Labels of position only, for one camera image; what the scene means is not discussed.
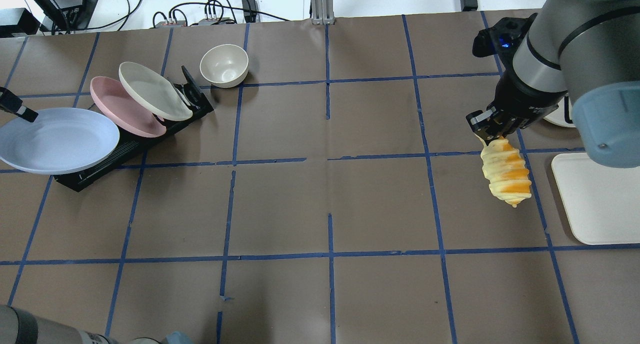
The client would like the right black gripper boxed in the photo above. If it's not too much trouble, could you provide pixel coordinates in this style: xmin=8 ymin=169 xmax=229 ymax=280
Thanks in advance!
xmin=466 ymin=72 xmax=563 ymax=145

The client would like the cream bowl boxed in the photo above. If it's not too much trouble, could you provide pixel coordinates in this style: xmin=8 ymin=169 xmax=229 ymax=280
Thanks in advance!
xmin=199 ymin=44 xmax=249 ymax=89

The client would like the cream plate with lemon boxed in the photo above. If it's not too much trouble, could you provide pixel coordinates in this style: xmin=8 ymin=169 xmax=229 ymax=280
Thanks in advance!
xmin=543 ymin=95 xmax=576 ymax=129

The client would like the blue plate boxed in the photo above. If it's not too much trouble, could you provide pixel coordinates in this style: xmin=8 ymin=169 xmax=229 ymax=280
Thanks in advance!
xmin=0 ymin=107 xmax=121 ymax=175

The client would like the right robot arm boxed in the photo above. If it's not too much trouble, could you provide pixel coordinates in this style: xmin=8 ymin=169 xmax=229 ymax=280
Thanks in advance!
xmin=466 ymin=0 xmax=640 ymax=168

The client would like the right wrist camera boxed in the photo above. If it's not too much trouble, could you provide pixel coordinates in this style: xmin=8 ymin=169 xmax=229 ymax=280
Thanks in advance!
xmin=471 ymin=12 xmax=538 ymax=59

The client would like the black dish rack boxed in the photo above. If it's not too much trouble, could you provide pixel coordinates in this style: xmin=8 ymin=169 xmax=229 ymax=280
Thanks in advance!
xmin=52 ymin=65 xmax=215 ymax=192

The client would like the cream plate in rack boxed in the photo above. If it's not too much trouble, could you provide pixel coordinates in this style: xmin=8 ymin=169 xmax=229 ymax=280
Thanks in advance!
xmin=118 ymin=61 xmax=194 ymax=122

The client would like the white rectangular tray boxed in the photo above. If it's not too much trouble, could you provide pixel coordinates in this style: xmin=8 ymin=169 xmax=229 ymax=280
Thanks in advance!
xmin=551 ymin=153 xmax=640 ymax=246

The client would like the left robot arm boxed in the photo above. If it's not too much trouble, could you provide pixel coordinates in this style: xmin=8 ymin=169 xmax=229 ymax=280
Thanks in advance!
xmin=1 ymin=88 xmax=121 ymax=344

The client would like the pink plate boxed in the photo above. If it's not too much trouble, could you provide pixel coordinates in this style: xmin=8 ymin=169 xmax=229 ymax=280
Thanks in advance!
xmin=89 ymin=76 xmax=167 ymax=138

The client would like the aluminium frame post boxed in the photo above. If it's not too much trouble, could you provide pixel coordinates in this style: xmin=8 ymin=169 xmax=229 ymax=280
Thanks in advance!
xmin=310 ymin=0 xmax=335 ymax=26

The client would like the black power adapter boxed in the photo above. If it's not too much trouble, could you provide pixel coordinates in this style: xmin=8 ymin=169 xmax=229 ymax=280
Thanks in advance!
xmin=241 ymin=0 xmax=258 ymax=23

